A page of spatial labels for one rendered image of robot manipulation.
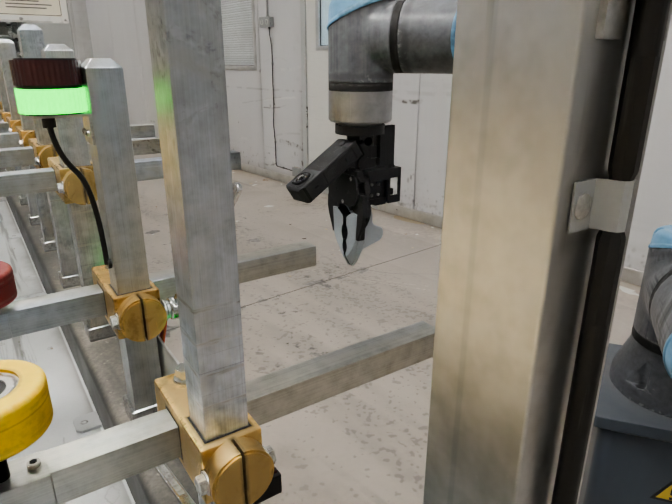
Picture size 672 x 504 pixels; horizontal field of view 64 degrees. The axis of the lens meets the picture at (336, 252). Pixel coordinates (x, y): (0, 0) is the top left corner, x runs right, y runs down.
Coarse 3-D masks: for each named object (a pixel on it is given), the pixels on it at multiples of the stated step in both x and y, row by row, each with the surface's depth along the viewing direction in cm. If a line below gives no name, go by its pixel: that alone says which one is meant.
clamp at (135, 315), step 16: (96, 272) 65; (112, 288) 60; (112, 304) 59; (128, 304) 57; (144, 304) 58; (160, 304) 59; (112, 320) 58; (128, 320) 57; (144, 320) 59; (160, 320) 60; (128, 336) 58; (144, 336) 59
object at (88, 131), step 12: (48, 120) 52; (84, 120) 54; (48, 132) 52; (84, 132) 55; (60, 156) 53; (72, 168) 54; (84, 180) 55; (96, 204) 56; (96, 216) 56; (108, 264) 58
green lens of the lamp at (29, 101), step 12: (24, 96) 49; (36, 96) 49; (48, 96) 49; (60, 96) 49; (72, 96) 50; (84, 96) 52; (24, 108) 49; (36, 108) 49; (48, 108) 49; (60, 108) 50; (72, 108) 50; (84, 108) 52
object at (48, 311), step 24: (240, 264) 71; (264, 264) 73; (288, 264) 76; (312, 264) 78; (96, 288) 63; (168, 288) 66; (0, 312) 57; (24, 312) 58; (48, 312) 59; (72, 312) 61; (96, 312) 62; (0, 336) 57
